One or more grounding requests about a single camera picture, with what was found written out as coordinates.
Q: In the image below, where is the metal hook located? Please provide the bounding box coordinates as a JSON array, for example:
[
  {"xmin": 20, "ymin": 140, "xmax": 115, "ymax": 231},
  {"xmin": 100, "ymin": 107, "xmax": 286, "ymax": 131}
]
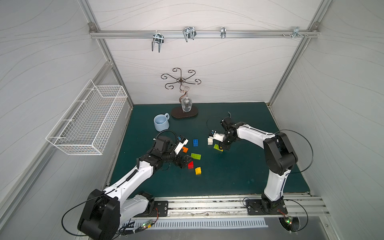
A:
[
  {"xmin": 221, "ymin": 27, "xmax": 227, "ymax": 39},
  {"xmin": 183, "ymin": 27, "xmax": 197, "ymax": 42},
  {"xmin": 152, "ymin": 33, "xmax": 165, "ymax": 53},
  {"xmin": 282, "ymin": 27, "xmax": 309, "ymax": 39}
]

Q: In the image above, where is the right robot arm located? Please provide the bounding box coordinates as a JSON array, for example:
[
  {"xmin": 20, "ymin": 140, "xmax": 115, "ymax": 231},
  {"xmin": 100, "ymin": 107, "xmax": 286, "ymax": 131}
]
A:
[{"xmin": 210, "ymin": 117, "xmax": 298, "ymax": 217}]

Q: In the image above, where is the light blue mug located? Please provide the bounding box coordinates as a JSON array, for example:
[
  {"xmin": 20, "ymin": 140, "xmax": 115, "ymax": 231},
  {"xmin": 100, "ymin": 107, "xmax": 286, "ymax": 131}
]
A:
[{"xmin": 154, "ymin": 113, "xmax": 170, "ymax": 132}]

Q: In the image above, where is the white vent grille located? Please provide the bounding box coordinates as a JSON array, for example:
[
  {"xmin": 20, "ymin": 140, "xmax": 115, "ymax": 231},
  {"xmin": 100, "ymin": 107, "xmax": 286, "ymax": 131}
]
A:
[{"xmin": 150, "ymin": 218, "xmax": 269, "ymax": 230}]

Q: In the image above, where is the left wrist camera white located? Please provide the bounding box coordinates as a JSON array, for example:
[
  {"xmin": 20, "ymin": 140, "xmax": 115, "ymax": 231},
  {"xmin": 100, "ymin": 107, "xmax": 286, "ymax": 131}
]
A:
[{"xmin": 174, "ymin": 135, "xmax": 189, "ymax": 155}]

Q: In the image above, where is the green table mat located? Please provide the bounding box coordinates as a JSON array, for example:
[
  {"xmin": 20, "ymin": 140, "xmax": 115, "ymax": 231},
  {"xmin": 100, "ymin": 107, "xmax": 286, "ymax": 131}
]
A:
[{"xmin": 111, "ymin": 103, "xmax": 278, "ymax": 197}]

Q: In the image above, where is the black metal mug tree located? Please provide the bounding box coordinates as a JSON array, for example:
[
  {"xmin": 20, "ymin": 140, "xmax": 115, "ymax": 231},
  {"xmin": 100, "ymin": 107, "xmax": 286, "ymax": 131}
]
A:
[{"xmin": 161, "ymin": 68, "xmax": 202, "ymax": 119}]

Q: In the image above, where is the yellow lego brick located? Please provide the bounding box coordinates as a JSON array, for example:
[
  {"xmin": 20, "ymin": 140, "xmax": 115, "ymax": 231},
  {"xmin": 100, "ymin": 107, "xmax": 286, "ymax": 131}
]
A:
[{"xmin": 195, "ymin": 167, "xmax": 202, "ymax": 175}]

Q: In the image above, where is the white wire basket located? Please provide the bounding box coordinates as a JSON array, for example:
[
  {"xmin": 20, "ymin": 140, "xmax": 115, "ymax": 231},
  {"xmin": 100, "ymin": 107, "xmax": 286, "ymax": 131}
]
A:
[{"xmin": 46, "ymin": 80, "xmax": 128, "ymax": 156}]

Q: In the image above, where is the green lego brick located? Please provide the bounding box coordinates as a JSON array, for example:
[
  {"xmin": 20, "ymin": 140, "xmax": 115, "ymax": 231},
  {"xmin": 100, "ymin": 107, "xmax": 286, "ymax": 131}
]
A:
[
  {"xmin": 191, "ymin": 153, "xmax": 202, "ymax": 160},
  {"xmin": 214, "ymin": 144, "xmax": 224, "ymax": 152}
]

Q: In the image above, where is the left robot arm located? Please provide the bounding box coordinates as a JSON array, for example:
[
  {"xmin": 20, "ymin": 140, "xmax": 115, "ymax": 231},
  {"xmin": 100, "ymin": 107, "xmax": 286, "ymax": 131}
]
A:
[{"xmin": 76, "ymin": 132, "xmax": 193, "ymax": 240}]

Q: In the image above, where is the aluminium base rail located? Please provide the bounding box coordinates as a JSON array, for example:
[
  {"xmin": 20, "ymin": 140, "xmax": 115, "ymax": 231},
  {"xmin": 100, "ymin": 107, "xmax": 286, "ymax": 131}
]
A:
[{"xmin": 155, "ymin": 193, "xmax": 331, "ymax": 220}]

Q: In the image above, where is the aluminium top rail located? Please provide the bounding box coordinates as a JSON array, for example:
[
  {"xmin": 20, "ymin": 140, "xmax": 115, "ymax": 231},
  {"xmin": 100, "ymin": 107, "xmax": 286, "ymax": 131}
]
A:
[{"xmin": 90, "ymin": 29, "xmax": 320, "ymax": 39}]

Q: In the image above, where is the blue lego brick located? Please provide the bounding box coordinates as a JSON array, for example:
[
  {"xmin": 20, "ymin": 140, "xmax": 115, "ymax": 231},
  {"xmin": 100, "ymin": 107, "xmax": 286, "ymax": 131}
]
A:
[{"xmin": 193, "ymin": 139, "xmax": 199, "ymax": 147}]

